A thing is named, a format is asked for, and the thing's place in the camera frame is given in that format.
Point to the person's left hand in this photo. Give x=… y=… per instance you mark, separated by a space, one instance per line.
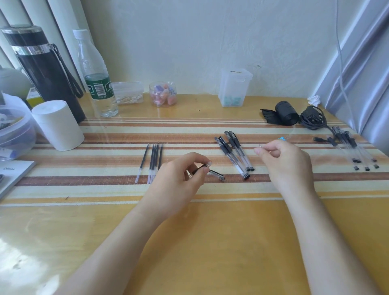
x=170 y=188

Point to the person's right hand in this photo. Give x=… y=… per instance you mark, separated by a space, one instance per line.
x=291 y=167

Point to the person's left thumb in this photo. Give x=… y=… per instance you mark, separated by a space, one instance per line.
x=201 y=177

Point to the person's right thumb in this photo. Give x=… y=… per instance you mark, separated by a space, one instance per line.
x=264 y=153

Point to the black grip pen barrel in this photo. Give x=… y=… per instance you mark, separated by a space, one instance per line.
x=200 y=169

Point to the thin clear pen refill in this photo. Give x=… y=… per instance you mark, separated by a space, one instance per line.
x=283 y=139

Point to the person's right forearm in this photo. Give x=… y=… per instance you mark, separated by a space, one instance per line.
x=322 y=243

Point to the person's left forearm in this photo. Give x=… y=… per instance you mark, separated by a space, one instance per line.
x=121 y=252

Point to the clear black pen cap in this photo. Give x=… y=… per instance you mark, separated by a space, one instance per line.
x=217 y=176

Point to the black gel pen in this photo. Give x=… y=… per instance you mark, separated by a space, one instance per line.
x=235 y=149
x=231 y=156
x=240 y=147

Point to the black garbage bag roll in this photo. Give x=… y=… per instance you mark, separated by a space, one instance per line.
x=285 y=114

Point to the translucent square plastic box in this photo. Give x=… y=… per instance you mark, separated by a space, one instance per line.
x=234 y=88

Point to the white crumpled tissue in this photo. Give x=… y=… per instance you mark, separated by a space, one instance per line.
x=314 y=100

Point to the clear empty pen body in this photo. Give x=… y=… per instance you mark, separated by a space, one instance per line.
x=349 y=152
x=345 y=146
x=363 y=150
x=355 y=150
x=366 y=153

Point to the round jar of pink erasers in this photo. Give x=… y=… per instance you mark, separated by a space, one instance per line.
x=163 y=94

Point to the striped table mat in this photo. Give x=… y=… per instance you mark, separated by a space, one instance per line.
x=106 y=136

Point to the clear box of cotton swabs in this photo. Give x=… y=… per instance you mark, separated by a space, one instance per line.
x=129 y=92

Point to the grey curtain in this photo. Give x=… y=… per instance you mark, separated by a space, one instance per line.
x=364 y=76

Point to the clear water bottle green label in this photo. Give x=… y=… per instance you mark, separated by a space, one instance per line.
x=98 y=82

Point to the white paper roll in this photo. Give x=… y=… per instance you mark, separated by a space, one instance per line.
x=59 y=124

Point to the yellow green small box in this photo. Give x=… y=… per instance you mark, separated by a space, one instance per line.
x=33 y=95

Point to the white booklet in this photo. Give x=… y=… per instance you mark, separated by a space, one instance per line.
x=13 y=176

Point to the clear round plastic container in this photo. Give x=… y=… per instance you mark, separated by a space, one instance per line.
x=13 y=130

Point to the grey round object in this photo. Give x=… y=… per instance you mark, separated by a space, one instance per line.
x=12 y=82

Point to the white pleated curtain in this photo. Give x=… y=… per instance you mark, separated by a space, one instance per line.
x=45 y=15

